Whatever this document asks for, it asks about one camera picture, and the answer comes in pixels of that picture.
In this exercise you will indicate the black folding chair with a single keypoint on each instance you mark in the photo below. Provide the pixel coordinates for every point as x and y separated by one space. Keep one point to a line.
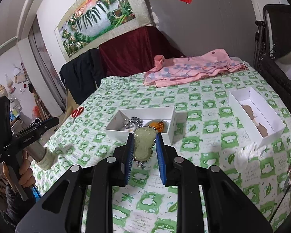
281 29

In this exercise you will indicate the waterfall landscape painting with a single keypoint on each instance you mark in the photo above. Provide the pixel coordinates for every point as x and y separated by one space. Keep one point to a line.
97 17

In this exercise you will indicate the crumpled white tissue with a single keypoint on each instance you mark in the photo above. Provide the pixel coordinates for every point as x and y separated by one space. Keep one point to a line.
247 157

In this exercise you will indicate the person's left forearm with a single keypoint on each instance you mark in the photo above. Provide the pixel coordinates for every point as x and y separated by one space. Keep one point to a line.
12 203

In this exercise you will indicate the metal thermos bottle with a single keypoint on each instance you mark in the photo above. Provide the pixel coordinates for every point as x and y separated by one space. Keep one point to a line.
35 150

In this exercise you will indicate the dark red velvet cloth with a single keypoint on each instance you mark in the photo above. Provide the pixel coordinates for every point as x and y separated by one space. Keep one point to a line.
135 51

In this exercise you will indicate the person's left hand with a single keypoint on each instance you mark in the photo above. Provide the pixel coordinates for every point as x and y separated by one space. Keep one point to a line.
26 174

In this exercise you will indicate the white cardboard box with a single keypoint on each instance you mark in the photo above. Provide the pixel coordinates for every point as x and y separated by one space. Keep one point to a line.
160 136

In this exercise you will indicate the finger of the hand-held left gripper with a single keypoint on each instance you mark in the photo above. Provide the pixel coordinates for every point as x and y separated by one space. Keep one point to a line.
44 125

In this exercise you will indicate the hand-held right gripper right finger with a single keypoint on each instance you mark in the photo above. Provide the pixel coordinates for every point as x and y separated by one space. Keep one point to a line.
160 160

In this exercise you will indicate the black jacket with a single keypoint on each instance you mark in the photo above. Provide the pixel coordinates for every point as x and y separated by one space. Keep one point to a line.
80 75

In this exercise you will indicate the gourd-shaped jade pendant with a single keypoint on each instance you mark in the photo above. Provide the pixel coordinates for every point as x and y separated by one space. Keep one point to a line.
144 143

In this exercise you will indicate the pink floral cloth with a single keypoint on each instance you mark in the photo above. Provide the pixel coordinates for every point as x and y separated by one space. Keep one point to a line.
184 71

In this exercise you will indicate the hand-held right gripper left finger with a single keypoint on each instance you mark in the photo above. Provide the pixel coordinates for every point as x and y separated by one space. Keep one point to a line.
129 160

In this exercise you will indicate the silver jewelry cluster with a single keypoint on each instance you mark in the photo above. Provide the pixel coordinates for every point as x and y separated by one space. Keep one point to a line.
133 122

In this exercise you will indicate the roll of clear tape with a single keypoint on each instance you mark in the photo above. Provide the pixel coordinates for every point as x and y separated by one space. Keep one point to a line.
47 161

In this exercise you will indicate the green patterned tablecloth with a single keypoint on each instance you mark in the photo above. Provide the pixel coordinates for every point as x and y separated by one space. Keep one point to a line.
208 116

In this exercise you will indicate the white box lid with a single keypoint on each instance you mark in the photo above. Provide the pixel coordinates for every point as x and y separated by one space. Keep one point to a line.
269 136

